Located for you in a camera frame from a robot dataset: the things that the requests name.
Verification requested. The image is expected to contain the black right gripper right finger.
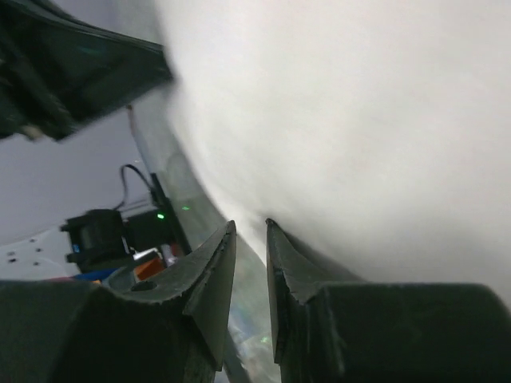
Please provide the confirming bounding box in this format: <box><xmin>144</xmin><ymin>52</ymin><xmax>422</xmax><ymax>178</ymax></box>
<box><xmin>267</xmin><ymin>220</ymin><xmax>510</xmax><ymax>382</ymax></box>

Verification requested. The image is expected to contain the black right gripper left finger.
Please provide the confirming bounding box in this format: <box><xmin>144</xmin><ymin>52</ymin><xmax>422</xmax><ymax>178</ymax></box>
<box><xmin>1</xmin><ymin>222</ymin><xmax>236</xmax><ymax>382</ymax></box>

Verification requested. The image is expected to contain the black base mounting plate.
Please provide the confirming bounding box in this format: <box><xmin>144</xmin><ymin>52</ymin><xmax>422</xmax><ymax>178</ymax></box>
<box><xmin>150</xmin><ymin>172</ymin><xmax>192</xmax><ymax>255</ymax></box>

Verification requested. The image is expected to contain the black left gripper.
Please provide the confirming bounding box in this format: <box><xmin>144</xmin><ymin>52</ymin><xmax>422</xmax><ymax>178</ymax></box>
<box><xmin>1</xmin><ymin>1</ymin><xmax>172</xmax><ymax>140</ymax></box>

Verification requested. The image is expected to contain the cream white t shirt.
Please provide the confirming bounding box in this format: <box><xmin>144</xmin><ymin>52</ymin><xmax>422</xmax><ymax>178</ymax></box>
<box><xmin>156</xmin><ymin>1</ymin><xmax>510</xmax><ymax>301</ymax></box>

